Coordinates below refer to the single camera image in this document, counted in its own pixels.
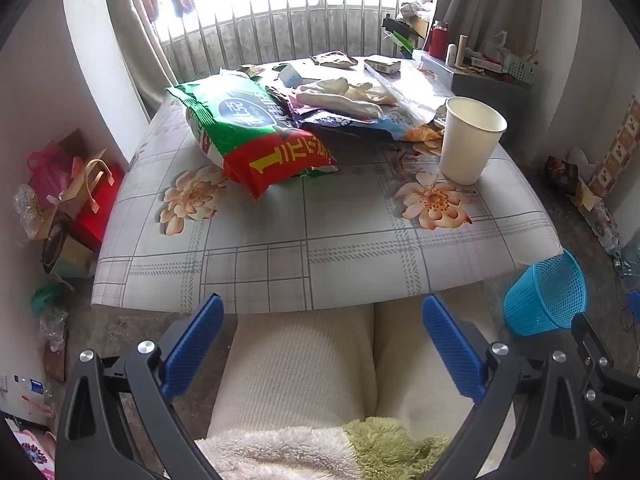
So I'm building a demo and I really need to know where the dark snack box on floor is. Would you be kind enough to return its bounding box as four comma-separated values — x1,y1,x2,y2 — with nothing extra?
544,156,579,196

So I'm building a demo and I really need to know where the tall patterned cardboard box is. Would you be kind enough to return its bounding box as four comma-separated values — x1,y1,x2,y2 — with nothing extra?
588,96,640,198

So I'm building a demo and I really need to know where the small white box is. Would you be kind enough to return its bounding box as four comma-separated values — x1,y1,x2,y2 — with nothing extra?
363,54,401,76

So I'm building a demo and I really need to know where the green red snack bag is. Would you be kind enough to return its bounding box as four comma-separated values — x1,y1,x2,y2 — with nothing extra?
167,70,337,198

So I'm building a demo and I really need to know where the red thermos bottle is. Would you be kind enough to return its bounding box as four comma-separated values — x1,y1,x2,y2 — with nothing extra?
427,20,448,61

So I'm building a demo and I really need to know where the green plastic basket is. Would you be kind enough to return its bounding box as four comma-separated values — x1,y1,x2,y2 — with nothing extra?
502,53,536,86

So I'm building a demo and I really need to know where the grey storage cabinet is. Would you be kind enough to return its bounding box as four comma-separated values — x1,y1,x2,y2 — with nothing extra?
412,49,530,146

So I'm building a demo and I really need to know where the left grey curtain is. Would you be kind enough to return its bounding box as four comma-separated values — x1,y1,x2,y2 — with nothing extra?
106,0,178,116

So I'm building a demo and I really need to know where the blue plastic waste basket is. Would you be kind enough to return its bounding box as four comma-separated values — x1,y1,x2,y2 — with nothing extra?
503,249,588,337

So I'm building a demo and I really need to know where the grey curtain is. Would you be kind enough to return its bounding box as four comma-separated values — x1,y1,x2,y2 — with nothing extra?
106,0,178,116
434,0,542,52

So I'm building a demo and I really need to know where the cardboard tube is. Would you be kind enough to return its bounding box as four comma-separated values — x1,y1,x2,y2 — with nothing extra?
456,35,468,67

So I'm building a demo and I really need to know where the right grey curtain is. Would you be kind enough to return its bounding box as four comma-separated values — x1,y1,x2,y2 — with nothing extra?
434,0,542,52

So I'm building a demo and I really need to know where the blue orange chip bag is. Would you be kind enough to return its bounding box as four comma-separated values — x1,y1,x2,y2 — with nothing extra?
269,84,444,143

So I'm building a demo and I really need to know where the yellow snack wrapper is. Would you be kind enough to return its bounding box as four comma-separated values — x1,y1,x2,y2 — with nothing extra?
310,51,358,70

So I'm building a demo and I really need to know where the red gift bag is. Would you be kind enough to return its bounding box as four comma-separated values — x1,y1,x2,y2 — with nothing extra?
70,158,124,252

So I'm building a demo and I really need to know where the pink plastic bag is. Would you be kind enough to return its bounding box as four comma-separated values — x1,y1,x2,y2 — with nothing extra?
26,141,84,210

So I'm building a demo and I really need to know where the white paper cup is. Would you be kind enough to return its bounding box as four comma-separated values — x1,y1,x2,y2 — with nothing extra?
439,96,508,185

